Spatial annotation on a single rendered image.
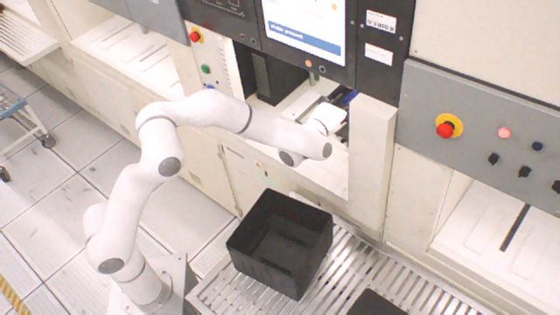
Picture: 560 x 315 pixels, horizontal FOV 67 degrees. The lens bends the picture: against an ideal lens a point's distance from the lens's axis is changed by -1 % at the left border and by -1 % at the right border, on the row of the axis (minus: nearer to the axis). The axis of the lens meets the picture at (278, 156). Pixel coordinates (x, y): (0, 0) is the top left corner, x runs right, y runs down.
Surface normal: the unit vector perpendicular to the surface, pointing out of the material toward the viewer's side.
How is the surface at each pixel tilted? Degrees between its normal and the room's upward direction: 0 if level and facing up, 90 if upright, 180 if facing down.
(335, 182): 0
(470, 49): 90
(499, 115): 90
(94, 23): 90
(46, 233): 0
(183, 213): 0
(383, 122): 90
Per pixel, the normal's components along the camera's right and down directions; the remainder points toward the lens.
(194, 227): -0.11, -0.66
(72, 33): 0.76, 0.43
